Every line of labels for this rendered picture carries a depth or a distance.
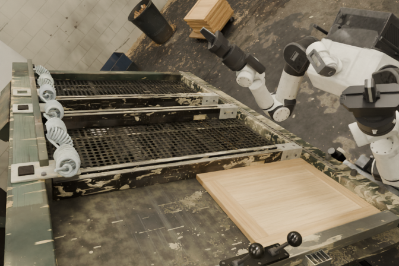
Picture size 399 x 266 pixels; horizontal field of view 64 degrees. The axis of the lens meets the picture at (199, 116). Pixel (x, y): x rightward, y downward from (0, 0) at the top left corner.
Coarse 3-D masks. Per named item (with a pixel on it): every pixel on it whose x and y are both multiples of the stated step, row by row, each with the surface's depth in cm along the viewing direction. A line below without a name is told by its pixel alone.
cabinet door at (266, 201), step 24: (240, 168) 135; (264, 168) 138; (288, 168) 141; (312, 168) 144; (216, 192) 116; (240, 192) 118; (264, 192) 121; (288, 192) 123; (312, 192) 125; (336, 192) 128; (240, 216) 105; (264, 216) 107; (288, 216) 109; (312, 216) 111; (336, 216) 112; (360, 216) 114; (264, 240) 96
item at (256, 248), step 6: (252, 246) 73; (258, 246) 73; (252, 252) 73; (258, 252) 72; (264, 252) 73; (246, 258) 77; (252, 258) 73; (258, 258) 73; (234, 264) 80; (240, 264) 81
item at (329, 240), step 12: (372, 216) 111; (384, 216) 112; (396, 216) 113; (336, 228) 102; (348, 228) 103; (360, 228) 104; (372, 228) 105; (384, 228) 110; (312, 240) 95; (324, 240) 96; (336, 240) 97; (348, 240) 100; (288, 252) 89; (300, 252) 90; (276, 264) 86; (288, 264) 89
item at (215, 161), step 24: (72, 144) 101; (288, 144) 152; (48, 168) 100; (96, 168) 110; (120, 168) 113; (144, 168) 115; (168, 168) 118; (192, 168) 124; (216, 168) 130; (72, 192) 104; (96, 192) 108
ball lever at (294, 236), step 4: (292, 232) 80; (296, 232) 79; (288, 236) 80; (292, 236) 79; (296, 236) 78; (300, 236) 79; (288, 240) 79; (292, 240) 78; (296, 240) 78; (300, 240) 78; (284, 244) 82; (288, 244) 82; (292, 244) 79; (296, 244) 78; (300, 244) 79; (272, 248) 87; (276, 248) 86; (280, 248) 84; (272, 252) 86; (276, 252) 86
